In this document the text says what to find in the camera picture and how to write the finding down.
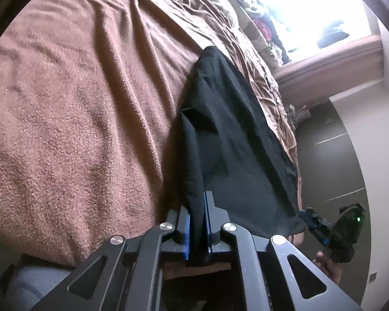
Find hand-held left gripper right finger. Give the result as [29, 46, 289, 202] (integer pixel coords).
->
[204, 191, 364, 311]

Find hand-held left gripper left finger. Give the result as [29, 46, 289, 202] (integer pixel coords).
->
[29, 206, 192, 311]

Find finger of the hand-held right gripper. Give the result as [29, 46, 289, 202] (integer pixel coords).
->
[300, 208, 334, 231]
[308, 224, 331, 246]

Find black pants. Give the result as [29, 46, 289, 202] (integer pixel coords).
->
[173, 46, 307, 268]

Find person's right hand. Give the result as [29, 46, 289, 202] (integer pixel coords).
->
[314, 251, 342, 282]

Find brown patterned bedspread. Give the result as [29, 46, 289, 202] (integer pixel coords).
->
[169, 0, 301, 208]

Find pink window ledge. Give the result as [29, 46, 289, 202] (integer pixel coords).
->
[274, 36, 385, 88]

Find person's grey clothed leg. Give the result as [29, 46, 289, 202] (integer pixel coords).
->
[0, 259, 75, 311]

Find brown fleece blanket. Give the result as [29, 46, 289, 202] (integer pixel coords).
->
[0, 0, 214, 268]

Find pile of clothes at window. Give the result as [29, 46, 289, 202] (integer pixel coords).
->
[220, 0, 292, 68]

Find bright window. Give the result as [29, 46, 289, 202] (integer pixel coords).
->
[214, 0, 373, 55]

